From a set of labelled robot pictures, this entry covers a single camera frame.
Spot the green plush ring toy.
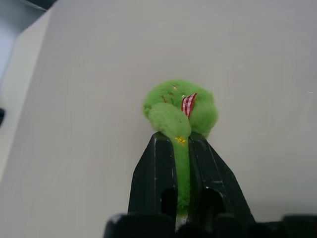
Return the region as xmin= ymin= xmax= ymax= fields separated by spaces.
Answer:
xmin=143 ymin=79 xmax=220 ymax=225

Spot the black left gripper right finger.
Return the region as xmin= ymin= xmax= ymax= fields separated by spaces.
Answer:
xmin=187 ymin=131 xmax=256 ymax=222

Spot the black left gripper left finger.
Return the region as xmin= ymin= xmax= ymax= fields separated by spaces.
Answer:
xmin=127 ymin=132 xmax=178 ymax=217

